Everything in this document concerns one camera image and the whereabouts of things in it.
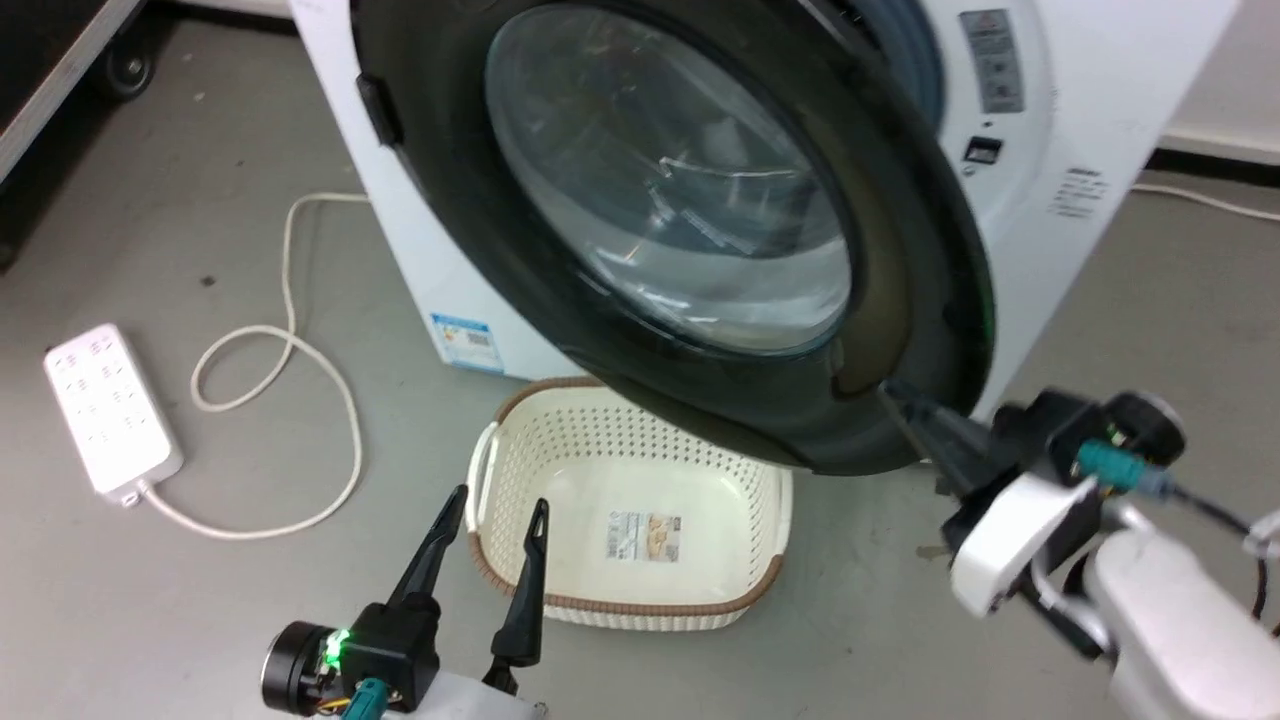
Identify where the blue energy label sticker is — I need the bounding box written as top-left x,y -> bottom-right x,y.
430,312 -> 506,375

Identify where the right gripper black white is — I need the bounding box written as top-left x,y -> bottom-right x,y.
878,382 -> 1188,616

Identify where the black round glass washer door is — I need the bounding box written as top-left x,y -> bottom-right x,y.
350,0 -> 998,478

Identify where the white front-loading washing machine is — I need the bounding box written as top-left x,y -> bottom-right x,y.
290,0 -> 1241,421

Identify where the black cable with teal plug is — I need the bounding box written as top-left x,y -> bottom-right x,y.
1075,440 -> 1280,626

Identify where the black caster wheel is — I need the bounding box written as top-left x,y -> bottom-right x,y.
105,35 -> 158,101

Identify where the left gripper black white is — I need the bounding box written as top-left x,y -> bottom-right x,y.
262,485 -> 551,720

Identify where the white multi-socket power strip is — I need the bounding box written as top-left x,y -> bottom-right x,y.
43,322 -> 186,498

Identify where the white power strip cable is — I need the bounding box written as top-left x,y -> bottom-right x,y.
125,192 -> 373,541

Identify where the blue grey rubber drum seal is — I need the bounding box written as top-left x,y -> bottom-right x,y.
850,0 -> 946,131

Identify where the grey instruction label sticker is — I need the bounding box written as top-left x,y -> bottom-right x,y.
958,8 -> 1026,116

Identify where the cream perforated plastic laundry basket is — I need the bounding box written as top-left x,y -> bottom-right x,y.
465,377 -> 796,633

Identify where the paper label inside basket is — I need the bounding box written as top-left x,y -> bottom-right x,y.
605,512 -> 683,563

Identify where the thin white floor cable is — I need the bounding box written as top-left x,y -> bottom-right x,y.
1133,183 -> 1280,223

